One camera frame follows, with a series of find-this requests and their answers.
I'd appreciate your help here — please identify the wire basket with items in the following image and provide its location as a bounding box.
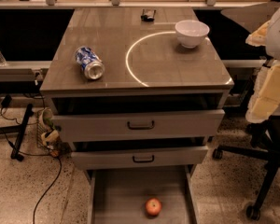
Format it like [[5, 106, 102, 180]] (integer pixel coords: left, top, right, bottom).
[[38, 107, 62, 158]]

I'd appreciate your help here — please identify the middle drawer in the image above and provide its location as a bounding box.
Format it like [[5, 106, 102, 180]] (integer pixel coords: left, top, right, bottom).
[[71, 146, 208, 170]]

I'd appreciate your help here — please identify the drawer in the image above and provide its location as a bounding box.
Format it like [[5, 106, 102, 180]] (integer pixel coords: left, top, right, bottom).
[[71, 146, 208, 170], [87, 166, 199, 224], [52, 109, 224, 142]]

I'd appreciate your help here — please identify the black stand base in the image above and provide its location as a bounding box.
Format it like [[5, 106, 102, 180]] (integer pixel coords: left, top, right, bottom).
[[0, 104, 34, 161]]

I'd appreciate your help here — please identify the red apple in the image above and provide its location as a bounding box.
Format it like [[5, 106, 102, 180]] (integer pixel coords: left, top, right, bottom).
[[145, 198, 162, 217]]

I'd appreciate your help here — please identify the grey drawer cabinet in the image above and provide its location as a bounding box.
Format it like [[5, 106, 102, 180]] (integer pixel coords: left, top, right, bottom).
[[39, 7, 235, 224]]

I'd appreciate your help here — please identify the blue white soda can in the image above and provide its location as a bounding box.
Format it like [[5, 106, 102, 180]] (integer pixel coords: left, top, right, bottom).
[[75, 47, 105, 80]]

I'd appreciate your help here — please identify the bottom drawer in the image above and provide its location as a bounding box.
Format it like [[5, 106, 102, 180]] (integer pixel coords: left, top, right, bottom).
[[87, 166, 199, 224]]

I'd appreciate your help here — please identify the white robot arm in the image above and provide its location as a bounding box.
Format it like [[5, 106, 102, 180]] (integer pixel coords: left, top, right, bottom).
[[245, 8, 280, 123]]

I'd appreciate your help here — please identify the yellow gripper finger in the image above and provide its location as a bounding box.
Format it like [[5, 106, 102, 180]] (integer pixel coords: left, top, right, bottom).
[[245, 21, 270, 47], [245, 61, 280, 123]]

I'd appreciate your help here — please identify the white bowl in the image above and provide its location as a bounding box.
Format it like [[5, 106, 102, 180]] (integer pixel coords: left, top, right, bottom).
[[175, 20, 210, 49]]

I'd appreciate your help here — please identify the black floor cable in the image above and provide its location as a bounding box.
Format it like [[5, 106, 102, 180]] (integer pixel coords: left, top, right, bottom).
[[0, 107, 63, 224]]

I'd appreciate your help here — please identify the small black object on counter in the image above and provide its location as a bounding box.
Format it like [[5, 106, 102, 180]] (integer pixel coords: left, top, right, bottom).
[[141, 8, 156, 21]]

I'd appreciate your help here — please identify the black office chair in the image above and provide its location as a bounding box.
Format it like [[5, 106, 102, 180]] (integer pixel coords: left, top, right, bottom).
[[212, 111, 280, 220]]

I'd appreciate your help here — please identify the top drawer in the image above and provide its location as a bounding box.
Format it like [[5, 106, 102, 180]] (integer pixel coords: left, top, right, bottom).
[[52, 109, 224, 142]]

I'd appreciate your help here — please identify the black power adapter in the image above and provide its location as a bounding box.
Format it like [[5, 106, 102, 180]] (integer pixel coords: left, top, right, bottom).
[[1, 94, 12, 108]]

